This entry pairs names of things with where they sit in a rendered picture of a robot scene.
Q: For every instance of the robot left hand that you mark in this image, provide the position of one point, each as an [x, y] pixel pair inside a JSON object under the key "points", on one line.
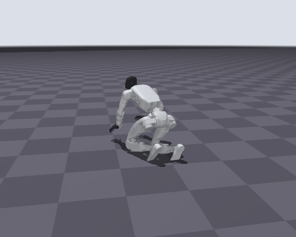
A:
{"points": [[113, 127]]}

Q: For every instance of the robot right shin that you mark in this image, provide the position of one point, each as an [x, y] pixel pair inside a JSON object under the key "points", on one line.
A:
{"points": [[166, 149]]}

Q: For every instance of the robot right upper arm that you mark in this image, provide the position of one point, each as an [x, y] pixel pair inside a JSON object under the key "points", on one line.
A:
{"points": [[161, 104]]}

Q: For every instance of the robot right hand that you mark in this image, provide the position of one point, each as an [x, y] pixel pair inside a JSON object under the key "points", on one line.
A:
{"points": [[138, 117]]}

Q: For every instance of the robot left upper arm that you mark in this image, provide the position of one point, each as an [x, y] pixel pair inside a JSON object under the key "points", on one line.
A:
{"points": [[126, 95]]}

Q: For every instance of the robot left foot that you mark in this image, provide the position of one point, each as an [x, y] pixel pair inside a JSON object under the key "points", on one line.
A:
{"points": [[154, 152]]}

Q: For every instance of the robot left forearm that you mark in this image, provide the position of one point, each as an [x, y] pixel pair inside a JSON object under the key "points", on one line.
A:
{"points": [[119, 121]]}

